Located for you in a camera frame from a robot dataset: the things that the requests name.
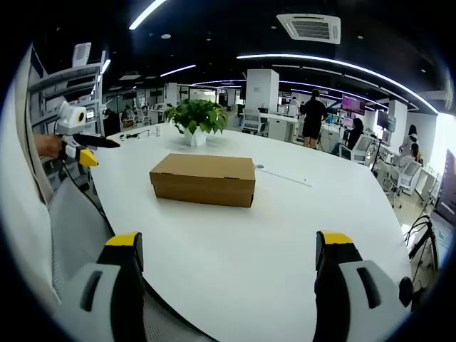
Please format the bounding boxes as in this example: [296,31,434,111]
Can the black tangled cables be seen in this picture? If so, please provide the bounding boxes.
[402,213,441,286]

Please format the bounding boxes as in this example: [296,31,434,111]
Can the dark screen monitor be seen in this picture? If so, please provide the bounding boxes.
[376,110,397,132]

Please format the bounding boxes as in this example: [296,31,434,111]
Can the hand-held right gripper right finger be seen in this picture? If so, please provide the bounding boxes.
[313,229,410,342]

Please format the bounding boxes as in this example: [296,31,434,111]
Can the ceiling air conditioner vent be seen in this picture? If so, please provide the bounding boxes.
[276,13,342,46]

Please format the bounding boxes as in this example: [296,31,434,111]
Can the purple screen monitor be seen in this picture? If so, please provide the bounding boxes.
[341,93,366,117]

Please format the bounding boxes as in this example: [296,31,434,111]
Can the person's left hand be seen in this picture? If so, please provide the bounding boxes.
[35,134,64,157]

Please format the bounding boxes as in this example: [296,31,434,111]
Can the green plant in white pot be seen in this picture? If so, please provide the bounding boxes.
[164,98,229,148]

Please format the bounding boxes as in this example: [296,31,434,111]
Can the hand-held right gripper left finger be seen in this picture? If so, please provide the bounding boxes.
[56,231,146,342]

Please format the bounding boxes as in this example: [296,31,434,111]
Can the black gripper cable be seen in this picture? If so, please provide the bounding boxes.
[60,158,108,220]

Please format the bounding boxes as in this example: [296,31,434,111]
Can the long curved ceiling light strip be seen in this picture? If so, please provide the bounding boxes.
[237,53,439,115]

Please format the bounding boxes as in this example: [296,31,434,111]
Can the brown cardboard shoe box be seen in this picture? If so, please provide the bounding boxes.
[149,153,257,209]

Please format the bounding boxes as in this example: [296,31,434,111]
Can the white table cable cover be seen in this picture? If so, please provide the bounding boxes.
[254,163,314,188]

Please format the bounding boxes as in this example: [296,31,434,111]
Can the white office chair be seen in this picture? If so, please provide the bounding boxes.
[388,159,423,196]
[338,134,375,167]
[242,108,268,136]

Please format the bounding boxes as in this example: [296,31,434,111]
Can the person's beige shirt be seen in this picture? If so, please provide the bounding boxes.
[1,81,60,304]

